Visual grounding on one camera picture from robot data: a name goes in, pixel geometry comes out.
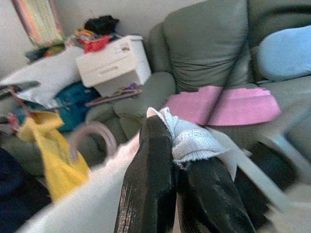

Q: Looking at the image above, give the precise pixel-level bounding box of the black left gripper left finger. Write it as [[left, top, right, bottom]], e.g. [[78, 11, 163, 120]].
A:
[[114, 116, 176, 233]]

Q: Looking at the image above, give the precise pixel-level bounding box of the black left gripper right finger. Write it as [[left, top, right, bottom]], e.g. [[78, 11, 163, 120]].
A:
[[176, 157, 256, 233]]

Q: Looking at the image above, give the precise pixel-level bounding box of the white garment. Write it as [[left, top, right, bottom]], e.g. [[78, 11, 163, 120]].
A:
[[17, 106, 238, 233]]

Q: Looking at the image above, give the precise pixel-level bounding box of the pink plastic hanger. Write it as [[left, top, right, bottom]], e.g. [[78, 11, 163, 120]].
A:
[[70, 121, 118, 161]]

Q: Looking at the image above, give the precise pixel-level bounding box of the pink hanger stack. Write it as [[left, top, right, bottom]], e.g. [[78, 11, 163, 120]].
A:
[[86, 88, 143, 108]]

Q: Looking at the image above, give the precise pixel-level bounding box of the dark red hanger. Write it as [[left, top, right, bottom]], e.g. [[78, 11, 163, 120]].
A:
[[7, 87, 35, 133]]

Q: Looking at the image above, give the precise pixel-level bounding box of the yellow garment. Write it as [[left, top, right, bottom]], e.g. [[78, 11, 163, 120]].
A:
[[18, 111, 90, 200]]

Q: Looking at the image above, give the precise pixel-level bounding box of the pink mat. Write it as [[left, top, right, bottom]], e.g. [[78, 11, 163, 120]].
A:
[[167, 86, 282, 127]]

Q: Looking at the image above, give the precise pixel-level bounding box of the teal bag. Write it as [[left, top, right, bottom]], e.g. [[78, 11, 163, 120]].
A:
[[54, 81, 101, 133]]

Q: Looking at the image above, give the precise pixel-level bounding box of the white plastic box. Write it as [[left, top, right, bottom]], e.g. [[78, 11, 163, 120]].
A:
[[75, 35, 152, 97]]

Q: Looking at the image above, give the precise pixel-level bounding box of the black shirt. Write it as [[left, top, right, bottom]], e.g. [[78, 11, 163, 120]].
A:
[[0, 145, 52, 233]]

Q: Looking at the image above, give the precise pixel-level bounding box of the white pillow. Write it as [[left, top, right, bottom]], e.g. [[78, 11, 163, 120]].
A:
[[0, 46, 81, 109]]

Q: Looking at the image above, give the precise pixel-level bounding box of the red cloth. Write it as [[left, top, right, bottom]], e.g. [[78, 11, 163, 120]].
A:
[[84, 35, 110, 53]]

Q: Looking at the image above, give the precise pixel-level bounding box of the green leather sofa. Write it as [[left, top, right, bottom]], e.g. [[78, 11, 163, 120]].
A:
[[2, 0, 311, 178]]

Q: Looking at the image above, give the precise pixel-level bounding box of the black cloth pile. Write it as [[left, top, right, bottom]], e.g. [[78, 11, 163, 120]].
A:
[[84, 15, 120, 35]]

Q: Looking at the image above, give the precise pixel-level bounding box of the light blue pillow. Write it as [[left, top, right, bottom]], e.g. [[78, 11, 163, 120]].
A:
[[257, 25, 311, 81]]

